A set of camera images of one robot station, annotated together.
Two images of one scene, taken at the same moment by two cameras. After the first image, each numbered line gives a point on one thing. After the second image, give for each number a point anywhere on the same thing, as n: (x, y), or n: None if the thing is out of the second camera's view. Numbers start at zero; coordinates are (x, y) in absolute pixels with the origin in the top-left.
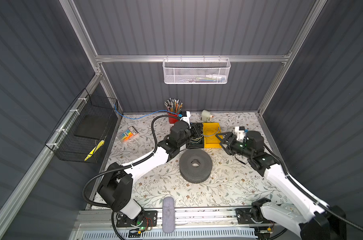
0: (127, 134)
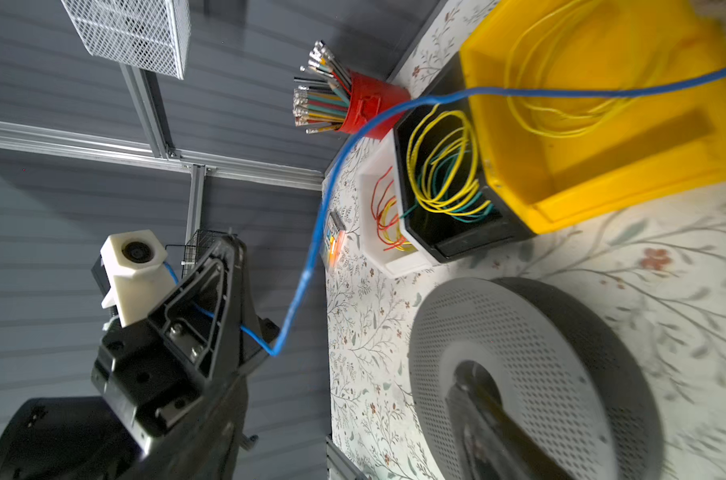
0: (334, 239)
